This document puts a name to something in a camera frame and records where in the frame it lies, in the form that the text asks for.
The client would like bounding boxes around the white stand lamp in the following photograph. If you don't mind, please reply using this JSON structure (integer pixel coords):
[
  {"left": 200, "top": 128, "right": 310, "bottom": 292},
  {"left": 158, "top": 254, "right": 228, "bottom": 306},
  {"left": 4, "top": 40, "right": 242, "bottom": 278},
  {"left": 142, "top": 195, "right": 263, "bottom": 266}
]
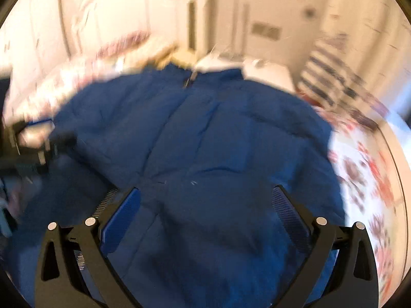
[{"left": 214, "top": 0, "right": 251, "bottom": 63}]

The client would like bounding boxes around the white bedside table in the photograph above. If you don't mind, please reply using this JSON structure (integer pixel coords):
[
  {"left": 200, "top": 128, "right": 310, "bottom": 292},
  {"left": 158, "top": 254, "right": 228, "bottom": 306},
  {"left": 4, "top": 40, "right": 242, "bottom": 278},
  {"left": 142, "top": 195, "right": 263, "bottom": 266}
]
[{"left": 195, "top": 54, "right": 295, "bottom": 93}]

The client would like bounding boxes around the white wooden headboard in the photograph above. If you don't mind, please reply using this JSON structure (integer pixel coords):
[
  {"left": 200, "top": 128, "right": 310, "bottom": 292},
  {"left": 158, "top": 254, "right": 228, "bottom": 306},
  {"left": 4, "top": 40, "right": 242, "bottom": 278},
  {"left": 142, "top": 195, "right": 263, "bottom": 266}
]
[{"left": 61, "top": 0, "right": 212, "bottom": 58}]

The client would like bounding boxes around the patterned purple pillow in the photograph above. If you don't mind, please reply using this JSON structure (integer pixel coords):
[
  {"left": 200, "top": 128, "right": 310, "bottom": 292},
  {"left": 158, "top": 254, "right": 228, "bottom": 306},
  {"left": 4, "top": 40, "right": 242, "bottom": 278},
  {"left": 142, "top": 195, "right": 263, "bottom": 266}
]
[{"left": 96, "top": 31, "right": 151, "bottom": 59}]

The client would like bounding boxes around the patterned window curtain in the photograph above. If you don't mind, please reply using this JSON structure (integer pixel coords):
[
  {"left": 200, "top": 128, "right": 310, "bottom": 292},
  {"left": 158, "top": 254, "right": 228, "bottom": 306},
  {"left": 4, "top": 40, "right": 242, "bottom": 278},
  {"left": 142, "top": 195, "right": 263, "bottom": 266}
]
[{"left": 297, "top": 0, "right": 407, "bottom": 129}]

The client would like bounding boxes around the cream pillow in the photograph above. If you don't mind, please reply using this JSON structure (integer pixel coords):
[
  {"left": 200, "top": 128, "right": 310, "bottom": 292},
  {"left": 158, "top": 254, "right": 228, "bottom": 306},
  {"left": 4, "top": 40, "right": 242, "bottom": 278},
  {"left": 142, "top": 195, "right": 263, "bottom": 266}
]
[{"left": 120, "top": 35, "right": 178, "bottom": 70}]

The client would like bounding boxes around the floral bed quilt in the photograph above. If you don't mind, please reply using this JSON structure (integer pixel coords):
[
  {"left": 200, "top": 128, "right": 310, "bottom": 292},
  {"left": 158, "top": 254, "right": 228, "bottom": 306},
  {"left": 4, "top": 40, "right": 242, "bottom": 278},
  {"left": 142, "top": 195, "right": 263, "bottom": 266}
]
[{"left": 3, "top": 51, "right": 402, "bottom": 305}]

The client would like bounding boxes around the wall socket panel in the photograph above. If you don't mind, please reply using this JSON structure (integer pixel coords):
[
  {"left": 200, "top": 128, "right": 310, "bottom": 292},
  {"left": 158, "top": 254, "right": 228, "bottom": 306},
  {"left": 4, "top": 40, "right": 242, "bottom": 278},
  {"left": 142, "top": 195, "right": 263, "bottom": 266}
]
[{"left": 251, "top": 22, "right": 282, "bottom": 41}]

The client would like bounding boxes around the navy blue puffer jacket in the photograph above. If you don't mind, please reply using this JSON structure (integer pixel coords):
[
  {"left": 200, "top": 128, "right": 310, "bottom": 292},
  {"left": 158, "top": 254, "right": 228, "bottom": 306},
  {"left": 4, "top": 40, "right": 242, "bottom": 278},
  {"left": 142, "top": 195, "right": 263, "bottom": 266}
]
[{"left": 5, "top": 62, "right": 346, "bottom": 308}]

